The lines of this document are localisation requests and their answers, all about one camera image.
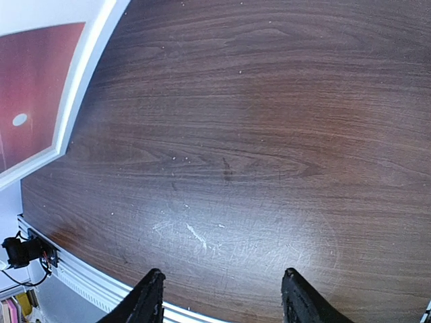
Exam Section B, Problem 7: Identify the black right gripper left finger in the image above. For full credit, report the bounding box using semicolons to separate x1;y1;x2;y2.
98;268;166;323

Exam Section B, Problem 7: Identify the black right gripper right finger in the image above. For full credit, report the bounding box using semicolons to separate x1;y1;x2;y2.
281;268;352;323

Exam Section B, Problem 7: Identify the red and dark photo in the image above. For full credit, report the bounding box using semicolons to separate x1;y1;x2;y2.
1;22;85;171

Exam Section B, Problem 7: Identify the white picture frame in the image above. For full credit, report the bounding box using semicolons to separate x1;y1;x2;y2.
0;0;132;191

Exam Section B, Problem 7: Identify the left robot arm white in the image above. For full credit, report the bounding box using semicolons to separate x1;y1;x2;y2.
1;238;43;269

